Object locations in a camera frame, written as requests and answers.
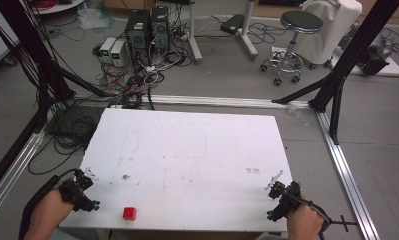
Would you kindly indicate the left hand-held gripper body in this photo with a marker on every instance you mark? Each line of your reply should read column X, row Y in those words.
column 76, row 195

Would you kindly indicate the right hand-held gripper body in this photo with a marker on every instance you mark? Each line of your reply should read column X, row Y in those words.
column 287, row 200

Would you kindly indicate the red cube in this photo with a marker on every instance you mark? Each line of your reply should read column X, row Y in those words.
column 129, row 213

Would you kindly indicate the person's right hand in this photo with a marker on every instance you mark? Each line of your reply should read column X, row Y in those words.
column 304, row 223

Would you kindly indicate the person's left hand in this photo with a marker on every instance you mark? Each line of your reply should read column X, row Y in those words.
column 47, row 215

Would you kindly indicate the white power supply unit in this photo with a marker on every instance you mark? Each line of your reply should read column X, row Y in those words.
column 118, row 53
column 107, row 49

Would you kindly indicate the white table leg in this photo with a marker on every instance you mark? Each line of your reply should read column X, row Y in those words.
column 194, row 36
column 248, row 33

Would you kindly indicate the black computer tower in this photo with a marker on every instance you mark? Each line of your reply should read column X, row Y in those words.
column 160, row 30
column 138, row 33

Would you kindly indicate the black device on board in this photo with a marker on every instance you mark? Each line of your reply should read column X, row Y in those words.
column 375, row 60

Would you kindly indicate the clear plastic bag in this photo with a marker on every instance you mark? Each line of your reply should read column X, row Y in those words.
column 93, row 16

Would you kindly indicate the black round stool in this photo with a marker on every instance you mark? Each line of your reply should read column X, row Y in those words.
column 302, row 21

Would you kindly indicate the white floor board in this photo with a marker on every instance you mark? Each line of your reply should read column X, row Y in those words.
column 392, row 68

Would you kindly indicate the flat black box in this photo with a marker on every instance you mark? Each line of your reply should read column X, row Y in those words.
column 233, row 24

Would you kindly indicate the white cloth cover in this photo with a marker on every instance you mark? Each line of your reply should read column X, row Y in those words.
column 337, row 30

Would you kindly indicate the white round table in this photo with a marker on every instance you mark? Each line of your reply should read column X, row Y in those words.
column 58, row 6

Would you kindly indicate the aluminium frame rail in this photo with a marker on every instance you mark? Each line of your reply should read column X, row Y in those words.
column 220, row 101
column 347, row 175
column 15, row 165

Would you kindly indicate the black frame post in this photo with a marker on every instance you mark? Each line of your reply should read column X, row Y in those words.
column 360, row 50
column 30, row 50

